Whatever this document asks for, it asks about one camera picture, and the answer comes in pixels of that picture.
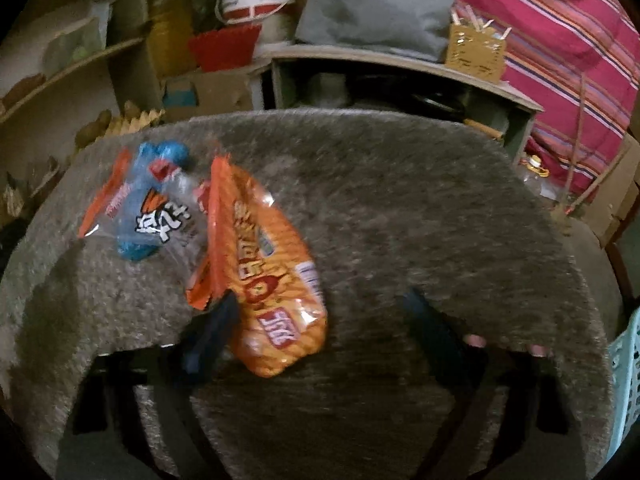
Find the cooking oil bottle yellow label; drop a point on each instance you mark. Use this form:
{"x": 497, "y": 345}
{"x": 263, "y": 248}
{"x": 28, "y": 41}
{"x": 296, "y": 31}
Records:
{"x": 536, "y": 177}

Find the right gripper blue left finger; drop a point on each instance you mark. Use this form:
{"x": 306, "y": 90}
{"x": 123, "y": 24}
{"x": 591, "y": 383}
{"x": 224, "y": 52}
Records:
{"x": 104, "y": 436}

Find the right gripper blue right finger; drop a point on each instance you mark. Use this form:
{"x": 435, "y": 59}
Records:
{"x": 538, "y": 436}

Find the cardboard box under bowl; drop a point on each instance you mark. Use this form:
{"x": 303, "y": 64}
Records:
{"x": 206, "y": 94}

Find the large yellow oil jug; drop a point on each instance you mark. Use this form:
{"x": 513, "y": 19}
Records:
{"x": 169, "y": 36}

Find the grey shaggy table mat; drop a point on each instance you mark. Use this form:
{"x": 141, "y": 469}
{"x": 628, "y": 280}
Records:
{"x": 386, "y": 203}

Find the yellow egg carton tray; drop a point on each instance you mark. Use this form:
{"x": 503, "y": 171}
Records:
{"x": 119, "y": 126}

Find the red striped hanging cloth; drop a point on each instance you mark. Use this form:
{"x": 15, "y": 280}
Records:
{"x": 579, "y": 59}

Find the grey fabric cover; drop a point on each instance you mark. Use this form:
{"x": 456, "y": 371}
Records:
{"x": 413, "y": 28}

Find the light blue plastic basket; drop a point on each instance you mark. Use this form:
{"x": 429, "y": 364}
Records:
{"x": 624, "y": 358}

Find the orange snack bag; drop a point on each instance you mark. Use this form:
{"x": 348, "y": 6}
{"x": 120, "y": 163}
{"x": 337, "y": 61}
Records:
{"x": 256, "y": 253}

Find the clear orange-edged snack wrapper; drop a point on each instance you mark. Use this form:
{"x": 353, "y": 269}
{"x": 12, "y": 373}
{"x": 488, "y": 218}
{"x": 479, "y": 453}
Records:
{"x": 187, "y": 245}

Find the wooden corner shelf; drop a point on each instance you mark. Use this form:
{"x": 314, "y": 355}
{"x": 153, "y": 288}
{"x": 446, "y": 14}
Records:
{"x": 64, "y": 62}

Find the wooden chopstick holder box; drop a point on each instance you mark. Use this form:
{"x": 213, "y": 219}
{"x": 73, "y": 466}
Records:
{"x": 476, "y": 48}

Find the red plastic bowl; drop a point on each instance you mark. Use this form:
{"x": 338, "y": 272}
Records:
{"x": 225, "y": 49}

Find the blue plastic bag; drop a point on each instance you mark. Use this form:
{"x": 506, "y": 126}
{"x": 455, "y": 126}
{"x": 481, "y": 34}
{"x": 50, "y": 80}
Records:
{"x": 148, "y": 215}

